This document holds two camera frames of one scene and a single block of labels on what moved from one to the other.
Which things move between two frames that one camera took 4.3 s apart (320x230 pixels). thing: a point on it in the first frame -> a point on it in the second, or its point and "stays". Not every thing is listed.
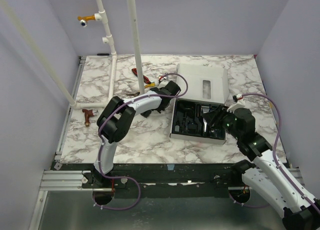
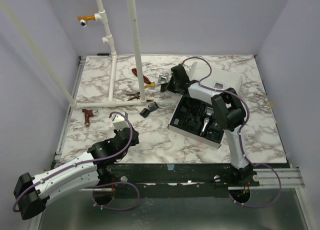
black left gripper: x=160 y=109 -> x=137 y=141
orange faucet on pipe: x=83 y=19 stays
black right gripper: x=215 y=117 -> x=170 y=82
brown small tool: x=87 y=114 stays
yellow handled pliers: x=135 y=94 stays
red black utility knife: x=145 y=78 stays
